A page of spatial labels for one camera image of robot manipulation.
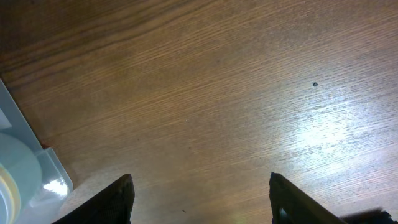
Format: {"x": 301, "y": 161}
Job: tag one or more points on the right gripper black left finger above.
{"x": 112, "y": 205}

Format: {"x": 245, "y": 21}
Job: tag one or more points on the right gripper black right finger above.
{"x": 289, "y": 204}

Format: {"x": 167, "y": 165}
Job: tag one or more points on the white small bowl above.
{"x": 21, "y": 177}

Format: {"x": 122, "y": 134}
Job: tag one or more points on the clear plastic storage bin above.
{"x": 56, "y": 185}

